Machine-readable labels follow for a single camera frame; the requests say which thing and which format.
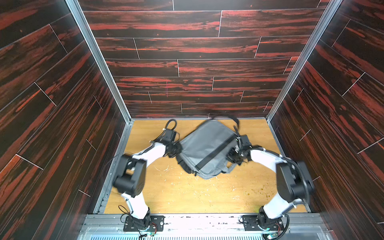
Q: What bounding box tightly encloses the grey zippered laptop bag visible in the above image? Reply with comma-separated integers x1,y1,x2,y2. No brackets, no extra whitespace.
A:
176,115,240,180

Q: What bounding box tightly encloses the aluminium left corner post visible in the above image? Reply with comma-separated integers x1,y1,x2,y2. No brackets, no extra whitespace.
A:
65,0,132,124

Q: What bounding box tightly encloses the aluminium front rail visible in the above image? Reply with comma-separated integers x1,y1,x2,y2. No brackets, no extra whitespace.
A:
78,213,334,240

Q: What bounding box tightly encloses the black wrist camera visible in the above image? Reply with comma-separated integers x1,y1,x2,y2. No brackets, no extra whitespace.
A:
159,129,177,145
237,135,252,150

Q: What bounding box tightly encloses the aluminium corner post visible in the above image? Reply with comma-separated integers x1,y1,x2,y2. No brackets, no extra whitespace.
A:
266,0,343,125
65,0,132,124

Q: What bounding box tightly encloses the aluminium right corner post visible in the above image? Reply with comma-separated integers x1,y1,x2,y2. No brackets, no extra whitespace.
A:
266,0,343,125

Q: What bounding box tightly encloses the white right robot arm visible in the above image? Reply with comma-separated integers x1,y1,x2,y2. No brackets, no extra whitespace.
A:
227,146,315,223

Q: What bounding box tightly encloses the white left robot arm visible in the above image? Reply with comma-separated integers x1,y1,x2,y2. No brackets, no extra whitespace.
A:
113,142,182,220

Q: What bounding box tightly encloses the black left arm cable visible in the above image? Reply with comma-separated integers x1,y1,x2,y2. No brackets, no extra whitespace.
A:
163,118,178,133

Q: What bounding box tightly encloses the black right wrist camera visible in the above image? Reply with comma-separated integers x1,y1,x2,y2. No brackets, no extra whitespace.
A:
237,135,252,150

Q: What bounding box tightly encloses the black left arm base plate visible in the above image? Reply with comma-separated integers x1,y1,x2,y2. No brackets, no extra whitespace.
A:
123,215,165,233

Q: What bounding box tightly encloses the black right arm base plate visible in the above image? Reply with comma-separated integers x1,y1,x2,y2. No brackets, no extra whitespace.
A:
239,215,285,232

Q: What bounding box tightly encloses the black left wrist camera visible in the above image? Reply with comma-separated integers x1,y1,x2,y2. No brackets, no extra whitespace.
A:
159,129,177,145

